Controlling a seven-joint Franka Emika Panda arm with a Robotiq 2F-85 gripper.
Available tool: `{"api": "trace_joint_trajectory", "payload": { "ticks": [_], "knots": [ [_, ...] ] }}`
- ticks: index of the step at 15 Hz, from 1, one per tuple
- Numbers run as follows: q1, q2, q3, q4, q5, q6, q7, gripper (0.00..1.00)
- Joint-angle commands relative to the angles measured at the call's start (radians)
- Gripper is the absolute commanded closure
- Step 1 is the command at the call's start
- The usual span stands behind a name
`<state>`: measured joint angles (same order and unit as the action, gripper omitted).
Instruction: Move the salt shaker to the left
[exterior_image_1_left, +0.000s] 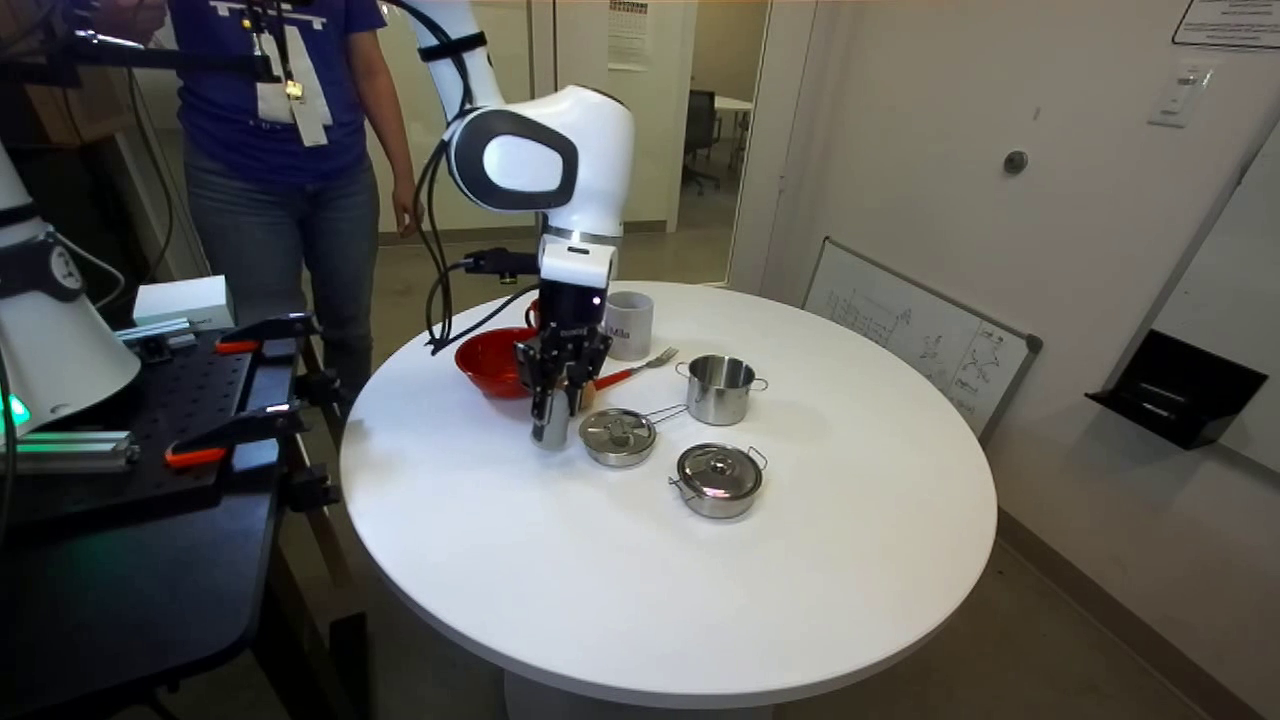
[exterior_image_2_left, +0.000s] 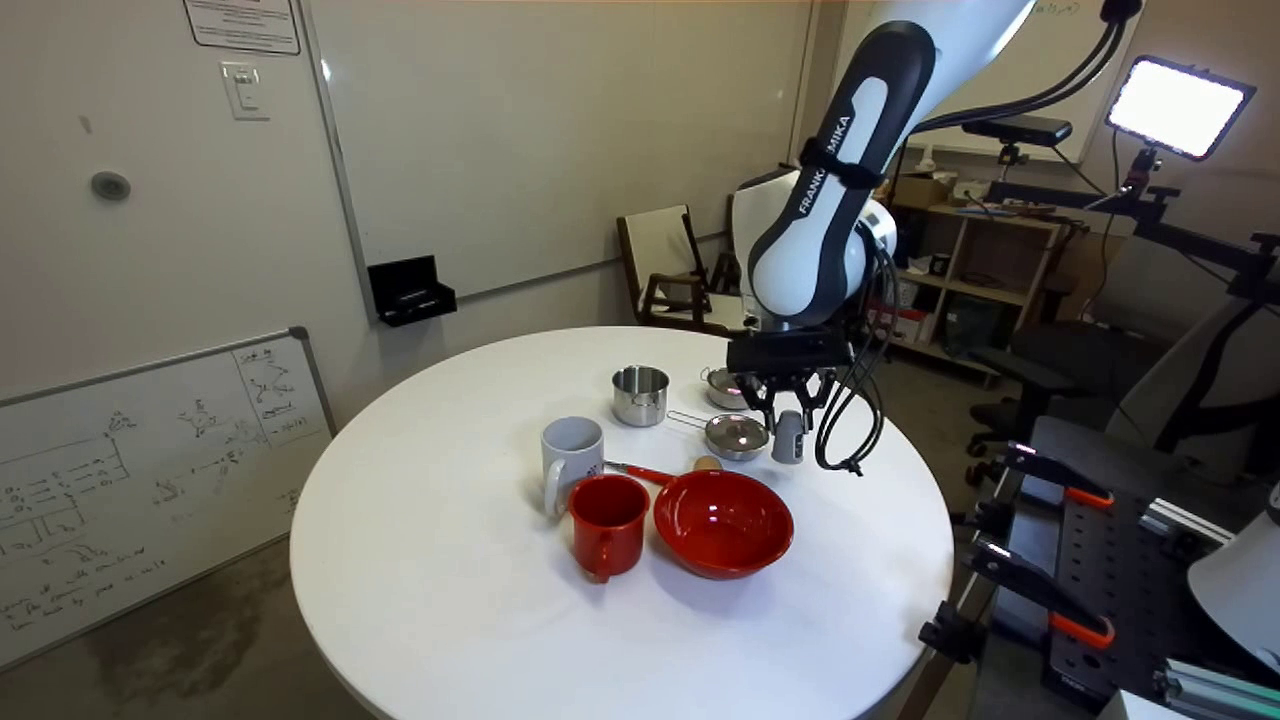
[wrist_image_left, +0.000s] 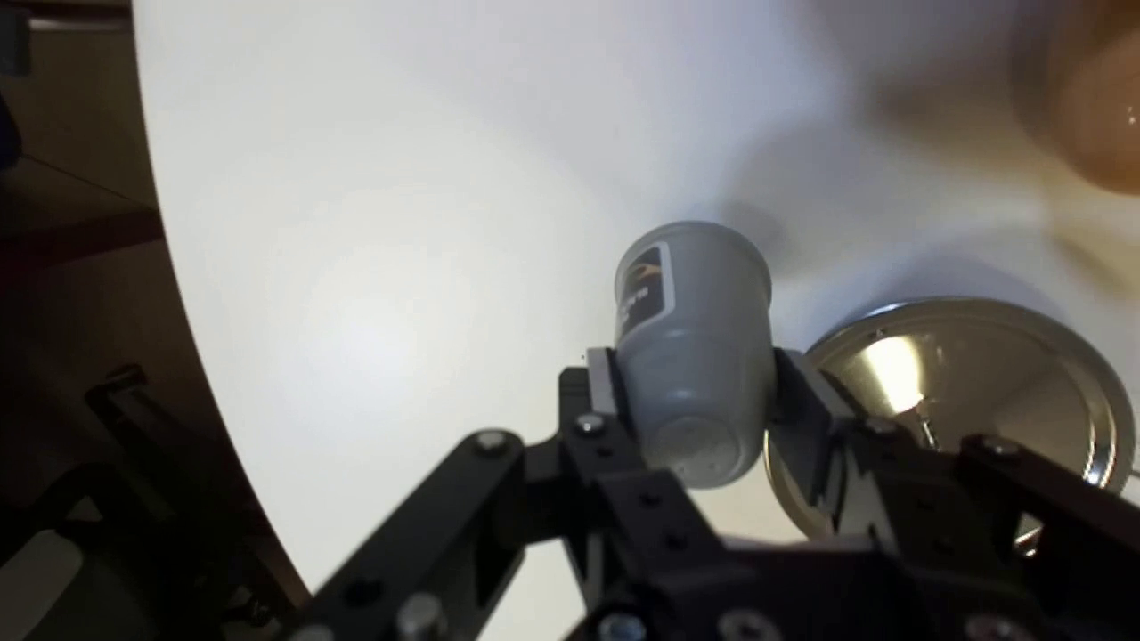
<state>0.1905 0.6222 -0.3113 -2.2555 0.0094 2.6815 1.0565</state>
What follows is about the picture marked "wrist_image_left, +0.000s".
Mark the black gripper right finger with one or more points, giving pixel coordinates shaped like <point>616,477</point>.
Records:
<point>806,414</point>

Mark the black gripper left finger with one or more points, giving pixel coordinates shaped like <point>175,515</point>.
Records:
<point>601,391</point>

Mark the beige egg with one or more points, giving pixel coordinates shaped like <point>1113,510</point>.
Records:
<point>1108,117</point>

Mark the black cart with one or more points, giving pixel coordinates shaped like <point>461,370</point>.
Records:
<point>72,474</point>

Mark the steel bowl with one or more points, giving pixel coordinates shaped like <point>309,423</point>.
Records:
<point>1010,366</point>

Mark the grey salt shaker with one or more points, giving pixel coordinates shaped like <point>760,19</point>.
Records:
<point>690,343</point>

